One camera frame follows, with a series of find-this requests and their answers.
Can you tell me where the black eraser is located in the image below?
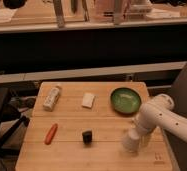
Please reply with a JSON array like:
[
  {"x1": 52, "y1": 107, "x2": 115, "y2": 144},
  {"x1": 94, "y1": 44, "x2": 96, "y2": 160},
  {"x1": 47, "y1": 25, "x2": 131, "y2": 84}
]
[{"x1": 82, "y1": 130, "x2": 92, "y2": 144}]

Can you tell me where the white sponge block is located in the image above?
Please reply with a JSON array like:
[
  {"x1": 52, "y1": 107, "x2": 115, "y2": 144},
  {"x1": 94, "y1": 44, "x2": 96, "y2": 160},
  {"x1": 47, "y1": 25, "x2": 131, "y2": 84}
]
[{"x1": 82, "y1": 93, "x2": 95, "y2": 108}]

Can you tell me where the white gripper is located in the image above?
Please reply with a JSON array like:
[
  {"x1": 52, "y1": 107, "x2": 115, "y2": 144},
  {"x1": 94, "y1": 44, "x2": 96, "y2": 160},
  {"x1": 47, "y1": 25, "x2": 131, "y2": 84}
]
[{"x1": 133, "y1": 113, "x2": 153, "y2": 147}]

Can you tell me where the orange carrot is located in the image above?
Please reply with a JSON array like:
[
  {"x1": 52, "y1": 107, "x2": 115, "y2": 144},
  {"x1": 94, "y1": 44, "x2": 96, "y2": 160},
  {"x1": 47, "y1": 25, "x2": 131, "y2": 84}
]
[{"x1": 44, "y1": 123, "x2": 58, "y2": 145}]

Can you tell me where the white ceramic cup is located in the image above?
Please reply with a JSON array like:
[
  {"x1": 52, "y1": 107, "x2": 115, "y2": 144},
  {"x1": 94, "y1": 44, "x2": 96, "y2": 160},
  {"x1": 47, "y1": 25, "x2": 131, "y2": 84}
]
[{"x1": 122, "y1": 129, "x2": 140, "y2": 152}]

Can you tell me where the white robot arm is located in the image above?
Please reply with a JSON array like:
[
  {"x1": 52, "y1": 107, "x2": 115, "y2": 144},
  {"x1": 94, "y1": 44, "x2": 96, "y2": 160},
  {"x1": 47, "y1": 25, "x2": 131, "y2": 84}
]
[{"x1": 134, "y1": 94, "x2": 187, "y2": 142}]

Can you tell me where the white plastic bottle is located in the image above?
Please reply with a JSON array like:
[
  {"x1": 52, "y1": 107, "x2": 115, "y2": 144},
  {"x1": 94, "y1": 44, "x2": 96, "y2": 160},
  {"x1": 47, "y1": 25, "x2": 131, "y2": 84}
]
[{"x1": 43, "y1": 83, "x2": 62, "y2": 111}]

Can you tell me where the wooden cutting board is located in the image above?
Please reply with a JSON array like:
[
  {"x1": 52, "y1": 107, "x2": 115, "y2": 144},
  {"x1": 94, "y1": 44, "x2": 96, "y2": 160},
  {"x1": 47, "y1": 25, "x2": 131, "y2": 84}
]
[{"x1": 15, "y1": 82, "x2": 172, "y2": 171}]

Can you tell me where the green bowl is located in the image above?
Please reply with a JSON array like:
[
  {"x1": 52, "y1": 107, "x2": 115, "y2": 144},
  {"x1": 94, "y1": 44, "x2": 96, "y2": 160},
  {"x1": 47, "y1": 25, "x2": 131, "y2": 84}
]
[{"x1": 110, "y1": 87, "x2": 142, "y2": 115}]

